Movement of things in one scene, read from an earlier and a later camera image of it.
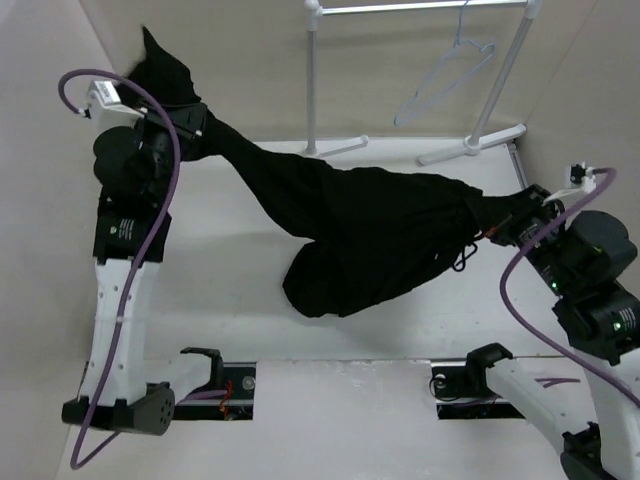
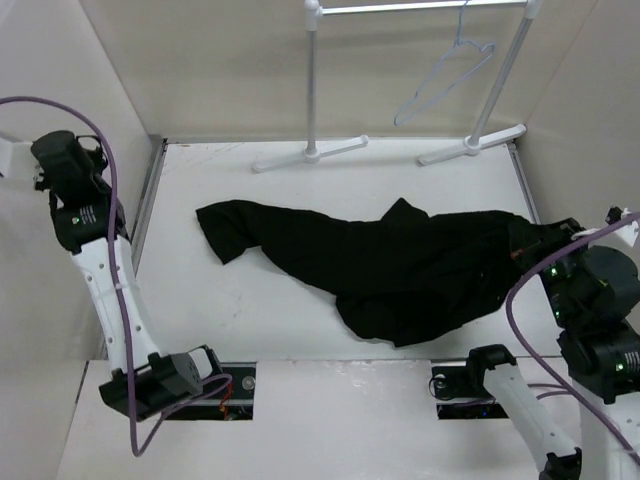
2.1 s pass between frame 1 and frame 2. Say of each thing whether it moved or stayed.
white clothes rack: stayed
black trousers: moved
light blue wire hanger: stayed
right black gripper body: moved
